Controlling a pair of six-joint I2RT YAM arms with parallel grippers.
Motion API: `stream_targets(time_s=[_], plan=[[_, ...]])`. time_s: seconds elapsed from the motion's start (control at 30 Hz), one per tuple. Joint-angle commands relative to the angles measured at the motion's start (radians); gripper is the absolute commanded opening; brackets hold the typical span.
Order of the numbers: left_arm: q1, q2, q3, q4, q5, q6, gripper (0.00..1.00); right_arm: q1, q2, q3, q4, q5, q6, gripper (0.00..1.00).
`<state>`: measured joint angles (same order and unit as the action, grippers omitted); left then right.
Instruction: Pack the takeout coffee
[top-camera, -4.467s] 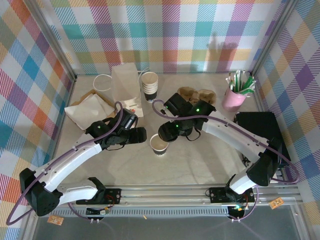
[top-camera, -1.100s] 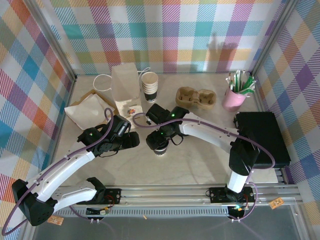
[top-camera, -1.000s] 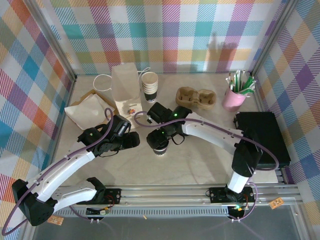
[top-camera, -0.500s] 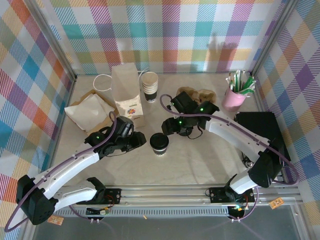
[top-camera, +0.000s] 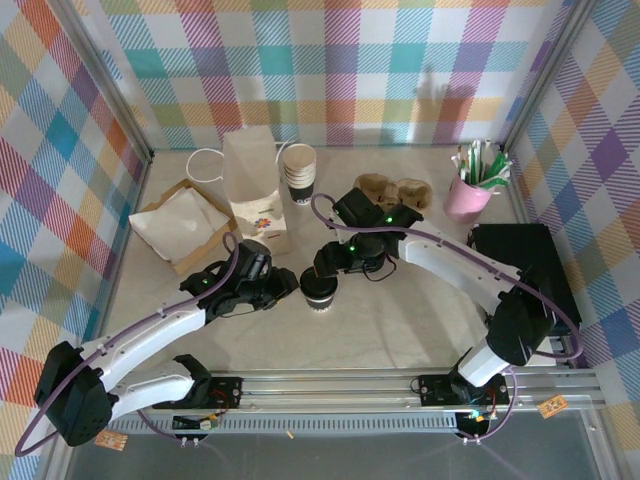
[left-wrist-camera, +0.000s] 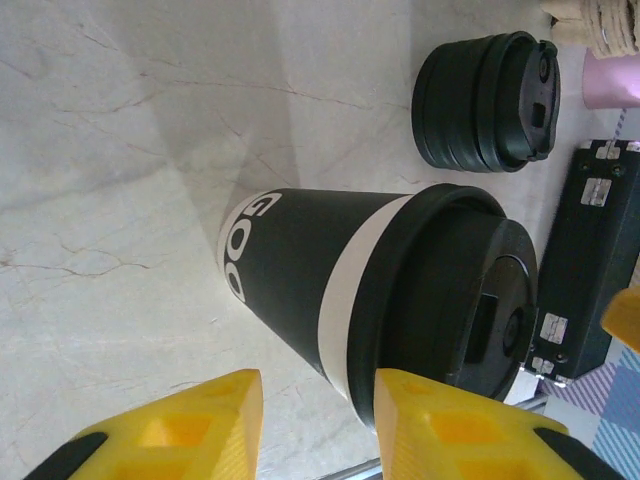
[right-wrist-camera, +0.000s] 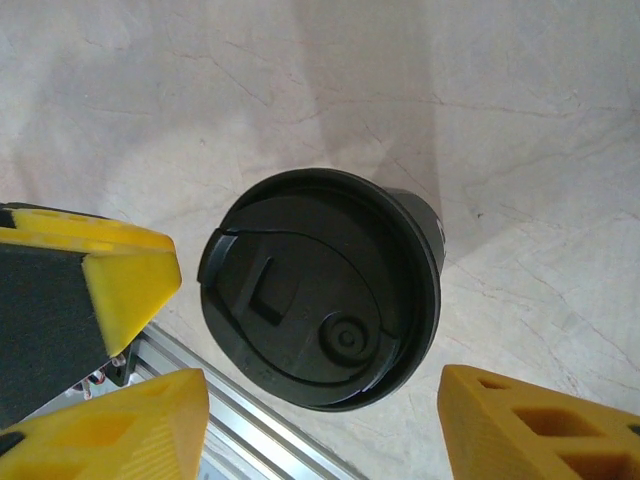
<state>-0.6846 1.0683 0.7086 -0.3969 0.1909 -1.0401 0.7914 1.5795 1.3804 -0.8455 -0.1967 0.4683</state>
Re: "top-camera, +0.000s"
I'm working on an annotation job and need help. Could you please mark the aluminium rail frame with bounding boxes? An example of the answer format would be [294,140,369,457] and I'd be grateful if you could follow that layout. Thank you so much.
[53,369,606,416]

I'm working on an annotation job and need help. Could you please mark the pink cup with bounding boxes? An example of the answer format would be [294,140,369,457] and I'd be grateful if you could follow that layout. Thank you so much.
[445,174,494,225]

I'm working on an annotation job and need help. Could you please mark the brown cardboard cup carrier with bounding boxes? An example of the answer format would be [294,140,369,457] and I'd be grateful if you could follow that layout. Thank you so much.
[353,173,434,211]

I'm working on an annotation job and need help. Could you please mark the white flower-print paper bag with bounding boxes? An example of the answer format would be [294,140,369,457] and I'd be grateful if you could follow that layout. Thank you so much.
[187,127,301,256]

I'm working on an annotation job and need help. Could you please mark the aluminium corner post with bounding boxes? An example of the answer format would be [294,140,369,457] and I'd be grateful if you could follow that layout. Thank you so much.
[64,0,154,161]
[499,0,599,151]

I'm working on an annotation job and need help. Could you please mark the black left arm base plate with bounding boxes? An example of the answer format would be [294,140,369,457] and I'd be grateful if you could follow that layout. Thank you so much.
[199,375,245,410]

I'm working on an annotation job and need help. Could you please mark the grey slotted cable duct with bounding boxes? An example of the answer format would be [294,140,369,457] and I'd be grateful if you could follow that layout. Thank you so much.
[109,417,464,436]

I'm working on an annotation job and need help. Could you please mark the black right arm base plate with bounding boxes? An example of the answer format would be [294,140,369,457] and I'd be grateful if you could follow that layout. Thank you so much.
[418,372,510,407]

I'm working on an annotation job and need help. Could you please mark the black lidded coffee cup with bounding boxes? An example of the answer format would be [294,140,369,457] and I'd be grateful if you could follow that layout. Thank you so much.
[298,277,339,316]

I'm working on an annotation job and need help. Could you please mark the napkins in cardboard tray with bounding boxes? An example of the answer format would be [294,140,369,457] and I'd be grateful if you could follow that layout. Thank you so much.
[137,178,236,276]

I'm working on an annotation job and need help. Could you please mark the orange tag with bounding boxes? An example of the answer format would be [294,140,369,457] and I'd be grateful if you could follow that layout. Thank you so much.
[97,430,129,451]
[538,395,567,419]

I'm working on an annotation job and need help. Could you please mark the black case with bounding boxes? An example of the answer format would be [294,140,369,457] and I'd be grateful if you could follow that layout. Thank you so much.
[469,223,584,336]

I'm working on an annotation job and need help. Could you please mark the stack of paper cups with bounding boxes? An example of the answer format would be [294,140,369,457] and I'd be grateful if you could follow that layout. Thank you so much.
[281,143,319,207]

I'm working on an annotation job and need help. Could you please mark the small connector board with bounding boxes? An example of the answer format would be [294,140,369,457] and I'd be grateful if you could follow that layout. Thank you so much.
[457,409,494,426]
[172,412,221,432]

